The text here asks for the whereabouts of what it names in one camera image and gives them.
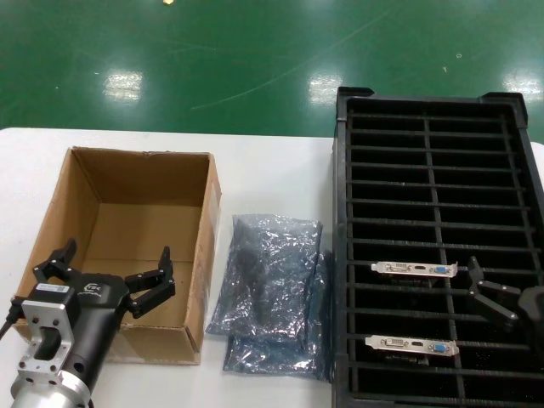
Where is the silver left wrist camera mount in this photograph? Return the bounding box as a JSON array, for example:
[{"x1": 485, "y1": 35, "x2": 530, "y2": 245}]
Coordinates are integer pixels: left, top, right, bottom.
[{"x1": 16, "y1": 283, "x2": 82, "y2": 377}]

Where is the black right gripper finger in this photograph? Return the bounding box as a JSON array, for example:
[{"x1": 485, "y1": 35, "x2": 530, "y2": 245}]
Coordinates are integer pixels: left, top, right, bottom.
[{"x1": 465, "y1": 255, "x2": 523, "y2": 332}]

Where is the grey antistatic bag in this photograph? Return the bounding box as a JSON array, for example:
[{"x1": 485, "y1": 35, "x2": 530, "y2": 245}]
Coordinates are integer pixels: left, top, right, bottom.
[
  {"x1": 205, "y1": 213, "x2": 324, "y2": 341},
  {"x1": 223, "y1": 250, "x2": 335, "y2": 382}
]

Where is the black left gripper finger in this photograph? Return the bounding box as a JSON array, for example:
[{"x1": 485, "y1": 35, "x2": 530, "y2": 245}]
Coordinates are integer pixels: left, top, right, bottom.
[
  {"x1": 31, "y1": 239, "x2": 78, "y2": 285},
  {"x1": 124, "y1": 245, "x2": 177, "y2": 320}
]

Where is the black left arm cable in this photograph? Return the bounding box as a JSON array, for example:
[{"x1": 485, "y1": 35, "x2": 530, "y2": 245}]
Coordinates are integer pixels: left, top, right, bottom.
[{"x1": 0, "y1": 297, "x2": 23, "y2": 341}]

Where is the graphics card with silver bracket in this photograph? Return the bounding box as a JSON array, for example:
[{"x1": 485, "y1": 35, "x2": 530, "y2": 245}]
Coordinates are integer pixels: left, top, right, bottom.
[
  {"x1": 369, "y1": 259, "x2": 459, "y2": 282},
  {"x1": 364, "y1": 334, "x2": 461, "y2": 363}
]

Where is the brown cardboard box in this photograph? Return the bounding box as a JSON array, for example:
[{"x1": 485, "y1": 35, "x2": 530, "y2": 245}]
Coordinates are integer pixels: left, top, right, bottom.
[{"x1": 14, "y1": 146, "x2": 223, "y2": 366}]

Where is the black slotted container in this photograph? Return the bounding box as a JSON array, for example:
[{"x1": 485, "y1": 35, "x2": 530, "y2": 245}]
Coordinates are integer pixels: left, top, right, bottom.
[{"x1": 331, "y1": 86, "x2": 544, "y2": 408}]

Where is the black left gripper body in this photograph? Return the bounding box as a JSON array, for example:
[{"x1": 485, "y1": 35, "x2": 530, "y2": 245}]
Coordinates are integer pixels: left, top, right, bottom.
[{"x1": 63, "y1": 271, "x2": 130, "y2": 394}]

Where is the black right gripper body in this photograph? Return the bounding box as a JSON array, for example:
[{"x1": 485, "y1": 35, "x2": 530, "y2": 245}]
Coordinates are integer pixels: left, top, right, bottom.
[{"x1": 517, "y1": 286, "x2": 544, "y2": 326}]

